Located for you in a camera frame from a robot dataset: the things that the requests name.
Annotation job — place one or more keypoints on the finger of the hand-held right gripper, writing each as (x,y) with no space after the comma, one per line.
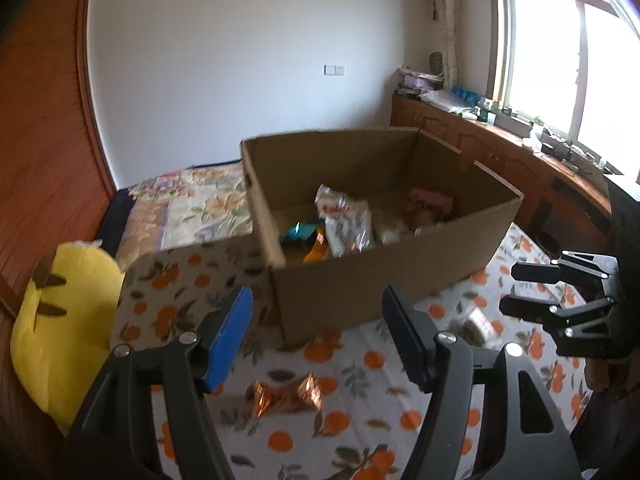
(525,308)
(535,273)

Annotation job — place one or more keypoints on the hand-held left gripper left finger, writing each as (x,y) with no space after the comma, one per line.
(232,335)

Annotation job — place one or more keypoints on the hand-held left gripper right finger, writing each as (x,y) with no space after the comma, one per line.
(405,340)

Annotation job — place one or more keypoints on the small clear snack packet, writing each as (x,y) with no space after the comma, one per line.
(475,322)

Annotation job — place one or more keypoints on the cardboard box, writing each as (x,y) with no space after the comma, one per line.
(350,285)

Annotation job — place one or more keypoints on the copper foil snack packet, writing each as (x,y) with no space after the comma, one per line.
(285,395)

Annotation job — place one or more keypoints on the beige snack packet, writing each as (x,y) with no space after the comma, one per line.
(395,227)

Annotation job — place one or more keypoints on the orange snack packet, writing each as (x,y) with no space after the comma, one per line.
(315,251)

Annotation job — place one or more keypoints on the teal snack packet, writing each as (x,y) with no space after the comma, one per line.
(300,234)

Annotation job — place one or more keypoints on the pink snack packet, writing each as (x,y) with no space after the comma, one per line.
(430,200)

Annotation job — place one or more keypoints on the white red-print snack packet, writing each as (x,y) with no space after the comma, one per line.
(345,220)

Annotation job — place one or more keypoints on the person's right forearm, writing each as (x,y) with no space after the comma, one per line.
(607,425)

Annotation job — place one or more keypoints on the orange-fruit print bed sheet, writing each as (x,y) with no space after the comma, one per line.
(360,410)

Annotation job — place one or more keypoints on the wooden cabinet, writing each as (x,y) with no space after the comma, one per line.
(500,155)

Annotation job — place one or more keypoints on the floral blanket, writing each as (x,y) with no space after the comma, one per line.
(200,210)

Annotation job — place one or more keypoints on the dark blue blanket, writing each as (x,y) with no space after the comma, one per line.
(114,225)

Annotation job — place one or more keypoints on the yellow plush pillow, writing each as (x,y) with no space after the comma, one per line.
(65,335)

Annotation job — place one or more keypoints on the blue packets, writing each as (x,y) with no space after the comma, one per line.
(465,94)

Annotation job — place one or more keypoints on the window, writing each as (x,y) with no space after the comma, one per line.
(540,60)

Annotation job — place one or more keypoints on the pile of plastic bags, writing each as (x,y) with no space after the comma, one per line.
(420,82)

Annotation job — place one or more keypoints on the wooden wardrobe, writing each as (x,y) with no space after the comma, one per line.
(40,135)

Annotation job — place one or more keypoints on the red hanging ornament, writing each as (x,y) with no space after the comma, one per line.
(436,10)

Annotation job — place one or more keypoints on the white wall pipe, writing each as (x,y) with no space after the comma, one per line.
(452,35)

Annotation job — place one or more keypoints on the white wall switch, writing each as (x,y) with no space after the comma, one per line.
(334,70)

